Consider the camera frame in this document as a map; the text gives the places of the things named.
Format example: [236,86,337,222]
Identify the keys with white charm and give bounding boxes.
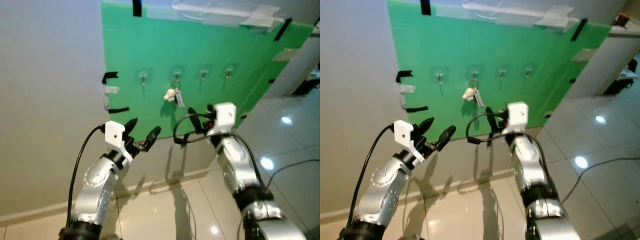
[462,79,486,109]
[163,79,186,109]

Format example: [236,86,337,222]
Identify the large clear tape sheet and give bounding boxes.
[462,0,576,30]
[172,0,282,30]

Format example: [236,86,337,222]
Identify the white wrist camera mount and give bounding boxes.
[104,121,135,163]
[207,102,237,136]
[393,120,426,163]
[506,102,530,136]

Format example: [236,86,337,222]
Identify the thin dark floor cable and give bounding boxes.
[265,159,321,191]
[561,157,640,205]

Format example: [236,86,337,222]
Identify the green board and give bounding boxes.
[101,0,317,143]
[387,0,612,143]

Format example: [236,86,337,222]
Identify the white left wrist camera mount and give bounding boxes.
[104,121,135,163]
[393,120,426,163]

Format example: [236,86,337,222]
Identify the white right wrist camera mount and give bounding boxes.
[506,102,530,136]
[207,102,237,136]

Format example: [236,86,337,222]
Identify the black furniture piece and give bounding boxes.
[602,57,638,96]
[292,62,321,97]

